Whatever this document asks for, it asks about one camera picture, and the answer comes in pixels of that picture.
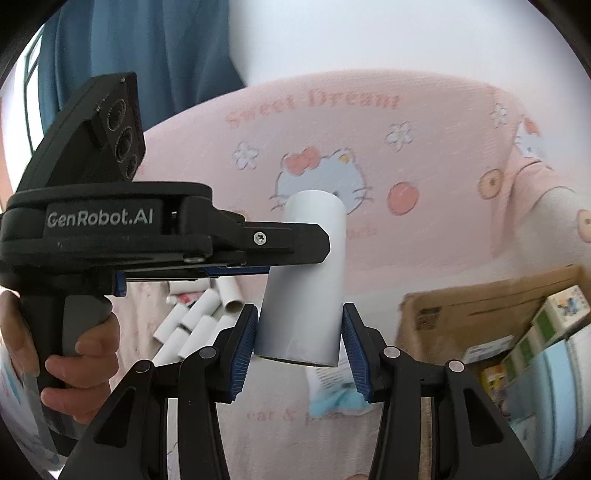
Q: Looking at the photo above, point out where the small white red tube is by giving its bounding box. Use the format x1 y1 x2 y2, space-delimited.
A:
166 292 202 308

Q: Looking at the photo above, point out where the green white carton box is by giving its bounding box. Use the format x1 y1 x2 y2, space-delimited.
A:
501 325 546 384

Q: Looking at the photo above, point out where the person's left hand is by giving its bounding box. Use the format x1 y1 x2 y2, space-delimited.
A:
1 290 120 425

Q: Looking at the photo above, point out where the light blue Lucky box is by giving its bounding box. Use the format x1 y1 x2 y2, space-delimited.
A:
507 341 577 479

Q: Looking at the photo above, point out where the white paper roll tube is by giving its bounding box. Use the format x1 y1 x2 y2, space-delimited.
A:
206 315 238 346
215 276 243 313
254 190 346 367
168 278 211 295
152 327 189 366
178 315 217 359
180 288 221 331
152 304 189 344

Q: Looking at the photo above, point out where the cartoon printed carton box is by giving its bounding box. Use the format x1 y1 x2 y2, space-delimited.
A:
532 285 590 347

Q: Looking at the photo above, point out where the blue curtain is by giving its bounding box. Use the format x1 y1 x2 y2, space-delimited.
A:
38 0 245 129

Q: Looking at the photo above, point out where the white flat box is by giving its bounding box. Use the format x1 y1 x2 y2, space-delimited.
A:
566 325 591 440

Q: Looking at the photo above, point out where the light blue tissue pack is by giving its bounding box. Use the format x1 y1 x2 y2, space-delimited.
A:
305 342 374 418

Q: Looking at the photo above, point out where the brown cardboard box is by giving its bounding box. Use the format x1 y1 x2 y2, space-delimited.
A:
396 264 591 480

